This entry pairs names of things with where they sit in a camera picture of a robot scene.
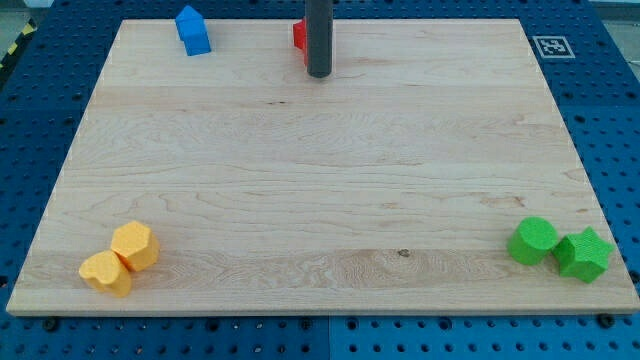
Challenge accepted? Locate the green star block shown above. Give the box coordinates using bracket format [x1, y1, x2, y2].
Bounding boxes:
[551, 226, 614, 284]

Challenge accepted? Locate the light wooden board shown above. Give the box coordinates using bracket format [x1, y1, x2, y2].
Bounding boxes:
[7, 19, 639, 317]

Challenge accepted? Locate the red block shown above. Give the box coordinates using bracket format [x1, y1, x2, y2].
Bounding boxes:
[292, 17, 308, 66]

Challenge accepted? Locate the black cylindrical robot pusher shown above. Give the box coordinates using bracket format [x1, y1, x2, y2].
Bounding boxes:
[305, 0, 333, 78]

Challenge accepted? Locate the yellow hexagon block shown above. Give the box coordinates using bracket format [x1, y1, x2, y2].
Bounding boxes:
[111, 221, 160, 272]

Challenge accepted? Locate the blue house-shaped block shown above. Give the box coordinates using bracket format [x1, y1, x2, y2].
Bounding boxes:
[175, 5, 212, 56]

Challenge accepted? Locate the green cylinder block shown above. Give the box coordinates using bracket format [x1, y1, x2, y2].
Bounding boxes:
[507, 217, 558, 265]

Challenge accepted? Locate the yellow heart block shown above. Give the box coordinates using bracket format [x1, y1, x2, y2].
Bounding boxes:
[78, 250, 132, 297]

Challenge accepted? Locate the white fiducial marker tag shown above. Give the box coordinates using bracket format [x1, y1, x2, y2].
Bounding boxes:
[532, 35, 575, 59]

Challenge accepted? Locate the black bolt front left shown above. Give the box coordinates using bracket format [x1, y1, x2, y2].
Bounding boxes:
[41, 317, 59, 332]

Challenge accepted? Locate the black bolt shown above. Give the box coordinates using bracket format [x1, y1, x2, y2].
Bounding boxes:
[596, 313, 616, 329]
[41, 317, 59, 332]

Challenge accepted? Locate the black bolt front right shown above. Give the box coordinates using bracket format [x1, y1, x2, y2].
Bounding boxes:
[596, 313, 616, 329]

